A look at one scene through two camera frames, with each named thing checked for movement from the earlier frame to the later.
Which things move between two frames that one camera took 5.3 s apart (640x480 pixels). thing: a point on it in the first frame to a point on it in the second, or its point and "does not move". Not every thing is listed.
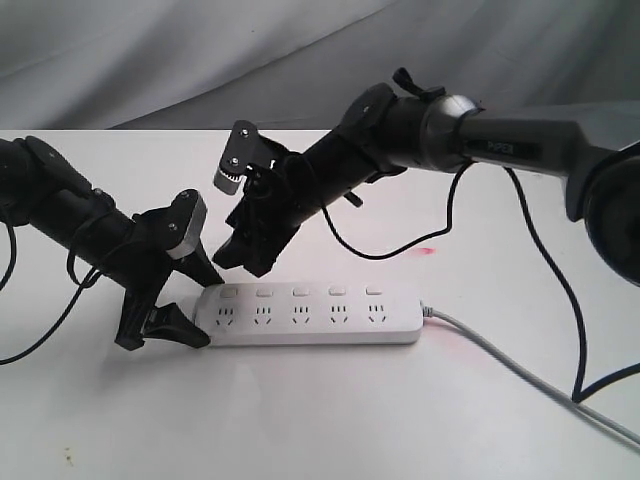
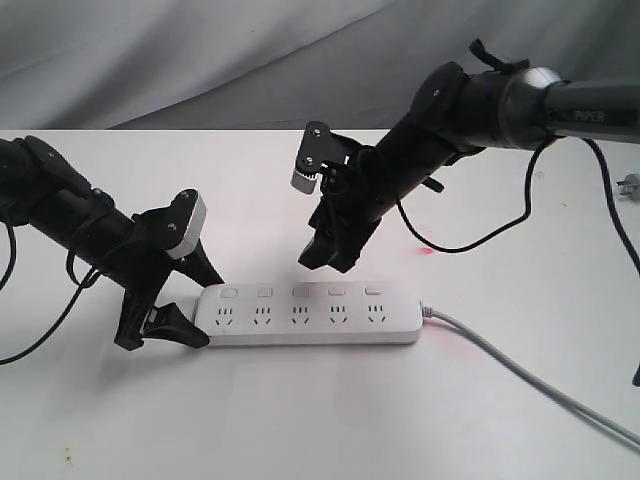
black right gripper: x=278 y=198 to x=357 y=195
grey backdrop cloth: x=298 y=64 does not move
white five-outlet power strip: x=311 y=313 does not move
